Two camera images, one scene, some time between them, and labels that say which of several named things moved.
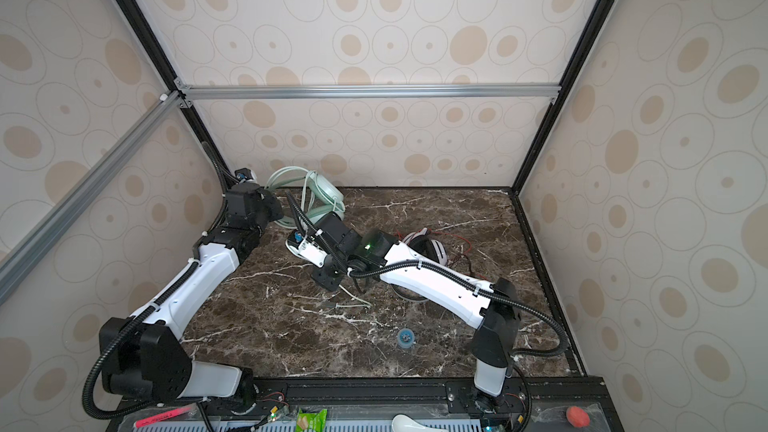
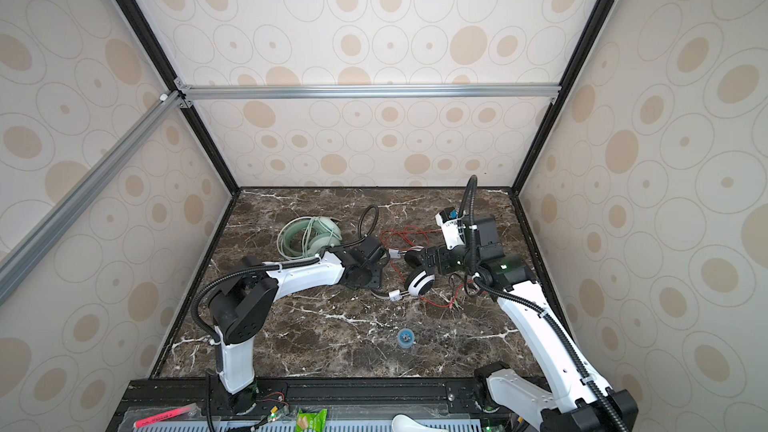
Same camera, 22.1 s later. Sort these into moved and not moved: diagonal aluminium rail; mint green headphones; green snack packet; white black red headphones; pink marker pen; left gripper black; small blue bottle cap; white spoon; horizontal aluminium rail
Moved: left gripper black; mint green headphones; white black red headphones
Not moved: small blue bottle cap; green snack packet; pink marker pen; diagonal aluminium rail; white spoon; horizontal aluminium rail
